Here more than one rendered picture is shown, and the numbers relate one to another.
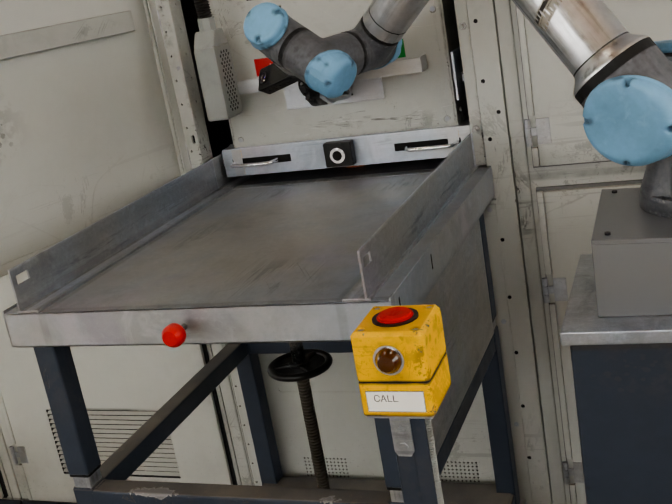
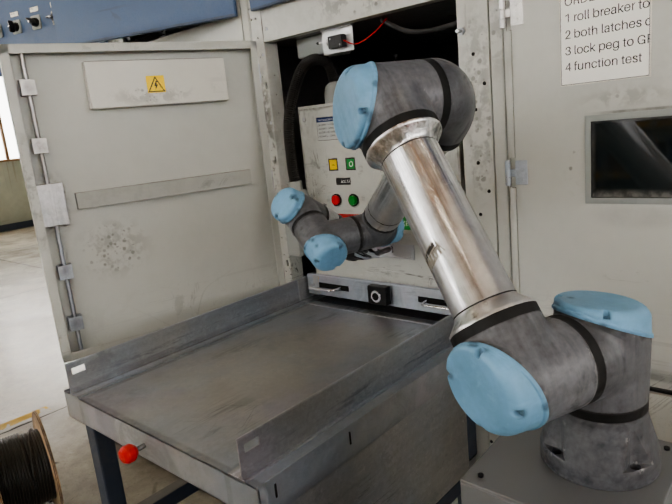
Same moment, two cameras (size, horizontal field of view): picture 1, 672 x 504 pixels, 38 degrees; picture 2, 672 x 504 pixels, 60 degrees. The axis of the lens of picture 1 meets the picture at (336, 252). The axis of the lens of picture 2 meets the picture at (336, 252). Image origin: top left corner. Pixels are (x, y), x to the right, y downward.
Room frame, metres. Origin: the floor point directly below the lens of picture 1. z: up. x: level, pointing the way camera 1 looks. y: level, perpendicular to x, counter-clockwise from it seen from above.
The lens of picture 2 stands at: (0.51, -0.45, 1.34)
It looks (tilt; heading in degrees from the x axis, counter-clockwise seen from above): 12 degrees down; 20
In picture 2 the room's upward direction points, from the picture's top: 6 degrees counter-clockwise
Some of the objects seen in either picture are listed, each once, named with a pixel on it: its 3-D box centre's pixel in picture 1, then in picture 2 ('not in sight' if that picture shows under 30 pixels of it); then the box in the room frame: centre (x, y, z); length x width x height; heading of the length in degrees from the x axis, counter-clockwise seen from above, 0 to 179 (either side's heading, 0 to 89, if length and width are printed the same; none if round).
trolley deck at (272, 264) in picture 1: (277, 246); (282, 373); (1.59, 0.10, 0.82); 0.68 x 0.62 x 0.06; 157
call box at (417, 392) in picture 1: (401, 360); not in sight; (0.96, -0.05, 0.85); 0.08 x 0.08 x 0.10; 67
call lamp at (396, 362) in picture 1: (386, 362); not in sight; (0.92, -0.03, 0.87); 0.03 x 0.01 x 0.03; 67
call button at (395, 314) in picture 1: (395, 319); not in sight; (0.96, -0.05, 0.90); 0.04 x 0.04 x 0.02
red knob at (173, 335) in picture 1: (176, 332); (133, 451); (1.26, 0.24, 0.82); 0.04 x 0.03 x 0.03; 157
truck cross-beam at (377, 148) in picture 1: (345, 149); (387, 291); (1.96, -0.06, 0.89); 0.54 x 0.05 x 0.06; 67
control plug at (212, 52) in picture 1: (217, 74); (300, 222); (1.96, 0.17, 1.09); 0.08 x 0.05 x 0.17; 157
